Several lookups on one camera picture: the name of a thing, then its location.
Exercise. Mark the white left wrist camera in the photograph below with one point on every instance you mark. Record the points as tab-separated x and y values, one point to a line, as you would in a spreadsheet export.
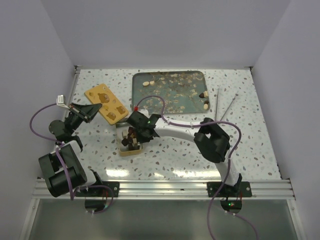
60	100

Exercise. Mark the dark cube chocolate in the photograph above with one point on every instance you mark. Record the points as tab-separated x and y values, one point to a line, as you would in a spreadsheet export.
130	130

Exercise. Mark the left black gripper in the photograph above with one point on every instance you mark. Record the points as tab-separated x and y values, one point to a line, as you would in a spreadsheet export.
87	112

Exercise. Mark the silver metal tongs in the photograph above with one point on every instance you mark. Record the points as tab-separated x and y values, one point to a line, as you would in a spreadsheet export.
224	101

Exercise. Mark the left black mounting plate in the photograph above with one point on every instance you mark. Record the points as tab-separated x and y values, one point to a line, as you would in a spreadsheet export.
114	188

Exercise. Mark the silver metal tin lid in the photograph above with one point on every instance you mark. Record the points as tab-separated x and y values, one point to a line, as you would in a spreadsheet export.
112	109

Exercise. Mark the dark round chocolate tray left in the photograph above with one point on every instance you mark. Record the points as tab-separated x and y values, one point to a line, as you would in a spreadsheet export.
125	142

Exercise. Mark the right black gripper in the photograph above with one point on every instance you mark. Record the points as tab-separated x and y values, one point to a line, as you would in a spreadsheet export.
143	139

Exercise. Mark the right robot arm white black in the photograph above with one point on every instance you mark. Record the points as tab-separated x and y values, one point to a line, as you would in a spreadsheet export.
212	141

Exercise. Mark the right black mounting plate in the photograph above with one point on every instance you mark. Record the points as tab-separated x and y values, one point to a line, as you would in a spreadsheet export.
241	190

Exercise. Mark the gold metal tin box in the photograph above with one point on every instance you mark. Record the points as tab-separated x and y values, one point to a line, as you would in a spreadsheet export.
129	150

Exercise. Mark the black mounting plate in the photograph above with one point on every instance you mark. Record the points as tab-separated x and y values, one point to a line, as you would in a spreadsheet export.
114	188
241	190

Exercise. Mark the white round chocolate left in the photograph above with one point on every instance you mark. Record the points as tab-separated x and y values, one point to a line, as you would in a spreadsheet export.
146	83

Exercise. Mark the floral teal serving tray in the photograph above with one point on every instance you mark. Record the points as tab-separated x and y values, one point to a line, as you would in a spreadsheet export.
180	91

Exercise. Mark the aluminium rail front edge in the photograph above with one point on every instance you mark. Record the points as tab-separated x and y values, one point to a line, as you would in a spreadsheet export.
200	190

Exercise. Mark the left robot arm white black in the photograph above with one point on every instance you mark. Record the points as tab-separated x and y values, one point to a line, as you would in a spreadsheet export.
61	169

